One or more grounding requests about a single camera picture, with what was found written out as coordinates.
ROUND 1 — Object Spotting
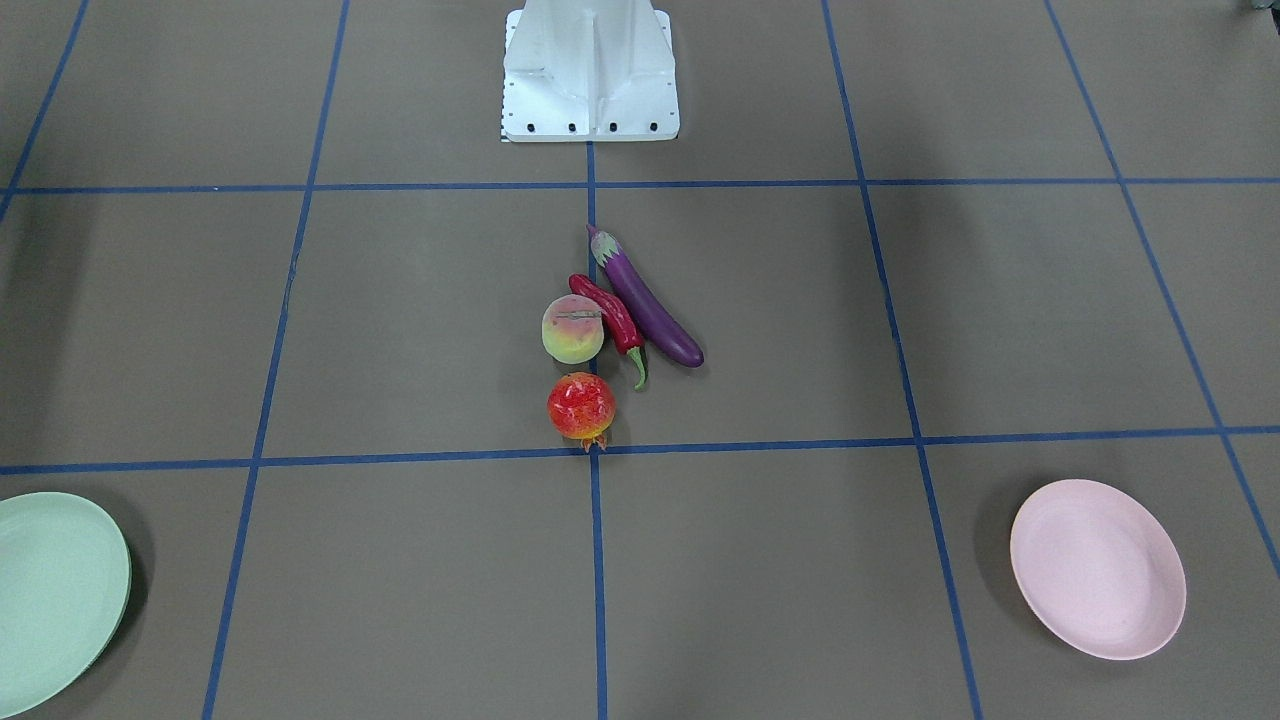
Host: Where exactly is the red chili pepper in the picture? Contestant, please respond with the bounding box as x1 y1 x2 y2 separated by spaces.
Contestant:
568 274 648 392

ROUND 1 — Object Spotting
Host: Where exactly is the purple eggplant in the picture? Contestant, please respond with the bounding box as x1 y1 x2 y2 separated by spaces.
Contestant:
586 224 705 368

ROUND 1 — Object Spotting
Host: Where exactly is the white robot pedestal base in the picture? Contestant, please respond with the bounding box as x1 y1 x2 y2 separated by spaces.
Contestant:
500 1 681 143

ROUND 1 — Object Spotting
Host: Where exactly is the pink plate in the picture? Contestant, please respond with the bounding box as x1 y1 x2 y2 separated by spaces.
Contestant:
1007 478 1188 661

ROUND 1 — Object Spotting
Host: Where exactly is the yellow pink peach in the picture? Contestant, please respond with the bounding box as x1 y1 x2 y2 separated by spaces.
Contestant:
541 293 605 365

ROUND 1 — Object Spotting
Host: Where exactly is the green plate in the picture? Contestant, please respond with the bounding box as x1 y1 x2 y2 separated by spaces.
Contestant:
1 492 132 719

